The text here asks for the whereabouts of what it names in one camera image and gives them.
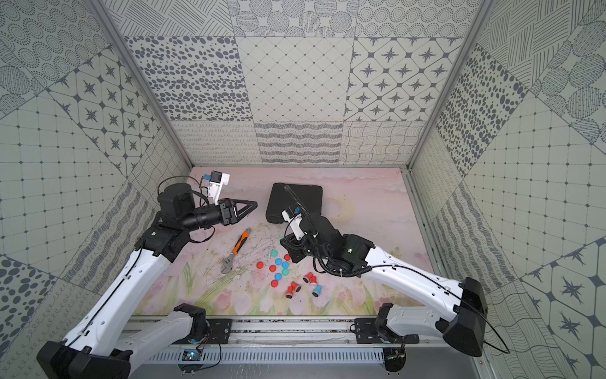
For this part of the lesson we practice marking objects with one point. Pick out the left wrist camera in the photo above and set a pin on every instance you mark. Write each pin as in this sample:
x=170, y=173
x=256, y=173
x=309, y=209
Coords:
x=214, y=182

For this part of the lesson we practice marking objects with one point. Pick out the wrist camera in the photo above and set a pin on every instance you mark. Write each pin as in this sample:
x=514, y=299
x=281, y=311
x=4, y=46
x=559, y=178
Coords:
x=214, y=182
x=293, y=216

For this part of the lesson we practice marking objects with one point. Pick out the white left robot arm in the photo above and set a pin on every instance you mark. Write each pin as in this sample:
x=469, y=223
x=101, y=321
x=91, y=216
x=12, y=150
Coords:
x=95, y=348

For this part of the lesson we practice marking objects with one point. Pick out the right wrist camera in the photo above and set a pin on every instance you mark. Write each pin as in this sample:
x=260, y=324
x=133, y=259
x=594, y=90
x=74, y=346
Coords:
x=293, y=216

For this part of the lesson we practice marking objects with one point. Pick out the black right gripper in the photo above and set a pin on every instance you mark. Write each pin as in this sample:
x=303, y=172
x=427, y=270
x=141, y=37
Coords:
x=293, y=246

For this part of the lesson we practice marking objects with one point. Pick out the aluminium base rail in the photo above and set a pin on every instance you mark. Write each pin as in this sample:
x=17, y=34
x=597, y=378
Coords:
x=297, y=340

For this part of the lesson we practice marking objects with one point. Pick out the blue stamp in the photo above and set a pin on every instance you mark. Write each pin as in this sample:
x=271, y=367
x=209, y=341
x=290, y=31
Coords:
x=317, y=291

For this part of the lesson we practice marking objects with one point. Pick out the black plastic tool case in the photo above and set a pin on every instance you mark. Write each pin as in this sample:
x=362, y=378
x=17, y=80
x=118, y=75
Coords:
x=280, y=200

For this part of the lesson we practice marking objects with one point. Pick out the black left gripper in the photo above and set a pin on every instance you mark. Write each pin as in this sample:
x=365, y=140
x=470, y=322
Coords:
x=226, y=212

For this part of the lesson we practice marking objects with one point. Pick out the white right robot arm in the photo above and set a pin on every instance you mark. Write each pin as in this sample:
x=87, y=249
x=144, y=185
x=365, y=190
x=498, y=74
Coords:
x=458, y=309

